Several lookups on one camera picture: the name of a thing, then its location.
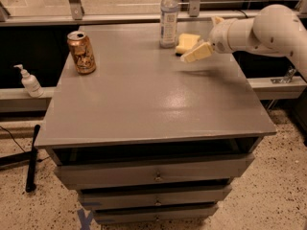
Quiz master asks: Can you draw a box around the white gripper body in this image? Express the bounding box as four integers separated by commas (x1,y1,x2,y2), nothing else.
208,18,236,54

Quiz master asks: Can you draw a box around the yellow sponge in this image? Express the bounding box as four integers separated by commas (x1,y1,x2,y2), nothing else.
176,34,201,55

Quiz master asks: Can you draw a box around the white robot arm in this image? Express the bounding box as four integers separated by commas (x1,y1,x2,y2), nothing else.
180,5,307,80

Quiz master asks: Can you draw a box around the clear blue plastic bottle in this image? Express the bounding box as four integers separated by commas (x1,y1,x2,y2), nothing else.
159,0,178,48

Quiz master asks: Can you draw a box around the white pump dispenser bottle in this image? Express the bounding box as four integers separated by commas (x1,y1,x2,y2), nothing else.
14,64,44,98

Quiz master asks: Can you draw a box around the grey drawer cabinet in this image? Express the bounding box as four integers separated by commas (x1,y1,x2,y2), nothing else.
34,20,278,226

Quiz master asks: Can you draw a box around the gold soda can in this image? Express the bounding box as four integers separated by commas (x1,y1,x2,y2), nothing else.
67,31,96,75

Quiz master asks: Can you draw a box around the middle grey drawer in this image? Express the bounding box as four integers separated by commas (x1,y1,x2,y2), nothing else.
79,185,231,210

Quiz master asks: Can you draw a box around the grey drawer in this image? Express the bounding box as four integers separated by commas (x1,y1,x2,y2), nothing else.
93,203,218,224
79,185,231,210
55,153,254,190

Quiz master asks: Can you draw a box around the top grey drawer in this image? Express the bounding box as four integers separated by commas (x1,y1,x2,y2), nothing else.
55,153,254,190

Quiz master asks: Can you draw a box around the bottom grey drawer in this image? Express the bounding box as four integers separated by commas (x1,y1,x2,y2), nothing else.
93,203,218,224

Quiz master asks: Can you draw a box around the black stand leg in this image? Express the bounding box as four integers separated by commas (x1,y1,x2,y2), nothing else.
0,125,40,193

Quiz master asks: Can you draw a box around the metal window rail frame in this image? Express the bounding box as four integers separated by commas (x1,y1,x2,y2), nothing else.
0,0,306,26

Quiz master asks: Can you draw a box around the metal bracket clamp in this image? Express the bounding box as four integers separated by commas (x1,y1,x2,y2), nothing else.
271,67,296,84

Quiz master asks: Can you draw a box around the black cable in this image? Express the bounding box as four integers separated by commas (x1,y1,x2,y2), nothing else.
0,125,27,153

